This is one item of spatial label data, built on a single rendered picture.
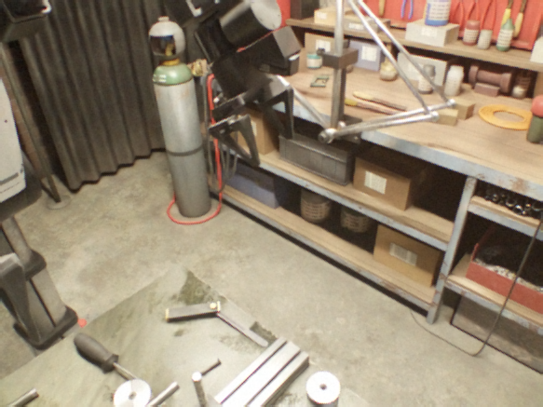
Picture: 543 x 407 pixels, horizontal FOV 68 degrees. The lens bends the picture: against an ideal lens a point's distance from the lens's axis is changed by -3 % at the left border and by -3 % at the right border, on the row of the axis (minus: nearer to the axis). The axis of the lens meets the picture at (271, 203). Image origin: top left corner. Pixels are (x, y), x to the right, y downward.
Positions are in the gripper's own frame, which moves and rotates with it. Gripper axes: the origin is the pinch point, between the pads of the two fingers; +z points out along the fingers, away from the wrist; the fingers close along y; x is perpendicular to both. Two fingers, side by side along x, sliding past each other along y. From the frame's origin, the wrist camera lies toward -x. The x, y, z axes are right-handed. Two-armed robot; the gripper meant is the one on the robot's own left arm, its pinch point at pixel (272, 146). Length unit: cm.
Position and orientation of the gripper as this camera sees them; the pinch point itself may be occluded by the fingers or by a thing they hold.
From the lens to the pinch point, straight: 63.6
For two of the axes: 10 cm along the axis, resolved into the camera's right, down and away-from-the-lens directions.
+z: 4.5, 8.5, 2.8
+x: -7.1, 1.5, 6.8
